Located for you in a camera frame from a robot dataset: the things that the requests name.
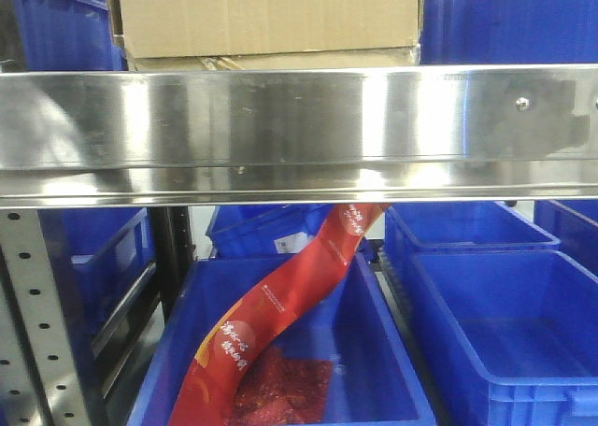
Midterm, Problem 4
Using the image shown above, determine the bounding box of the red packaged item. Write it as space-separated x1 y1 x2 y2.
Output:
227 347 334 425

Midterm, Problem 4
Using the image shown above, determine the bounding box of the red printed paper banner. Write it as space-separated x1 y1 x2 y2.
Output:
168 203 388 425

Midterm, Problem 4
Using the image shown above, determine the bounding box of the blue plastic bin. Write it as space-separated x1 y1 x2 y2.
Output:
127 255 436 425
12 0 126 71
420 0 597 64
409 250 597 425
38 207 154 336
384 201 561 275

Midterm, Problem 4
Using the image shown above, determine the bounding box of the stainless steel shelf beam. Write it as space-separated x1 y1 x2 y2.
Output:
1 64 597 208

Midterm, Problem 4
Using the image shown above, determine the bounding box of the perforated metal shelf upright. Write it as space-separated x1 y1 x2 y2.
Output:
1 209 93 425

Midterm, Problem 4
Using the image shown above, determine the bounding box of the large brown cardboard box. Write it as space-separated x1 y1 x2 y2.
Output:
107 0 422 71

